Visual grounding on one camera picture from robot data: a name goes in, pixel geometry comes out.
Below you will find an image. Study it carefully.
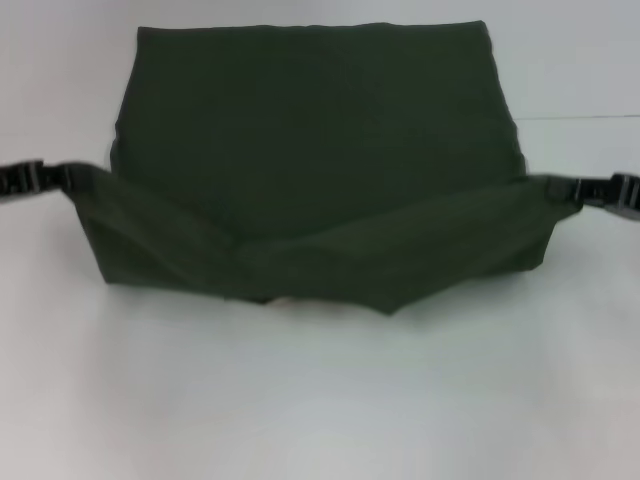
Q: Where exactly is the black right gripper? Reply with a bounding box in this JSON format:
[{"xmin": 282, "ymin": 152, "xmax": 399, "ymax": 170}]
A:
[{"xmin": 543, "ymin": 171, "xmax": 640, "ymax": 225}]

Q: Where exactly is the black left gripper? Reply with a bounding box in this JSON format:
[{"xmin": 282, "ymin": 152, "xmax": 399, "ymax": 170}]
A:
[{"xmin": 0, "ymin": 158, "xmax": 104, "ymax": 205}]

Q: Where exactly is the dark green shirt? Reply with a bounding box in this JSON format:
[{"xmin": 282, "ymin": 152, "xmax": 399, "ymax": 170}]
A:
[{"xmin": 69, "ymin": 19, "xmax": 564, "ymax": 319}]

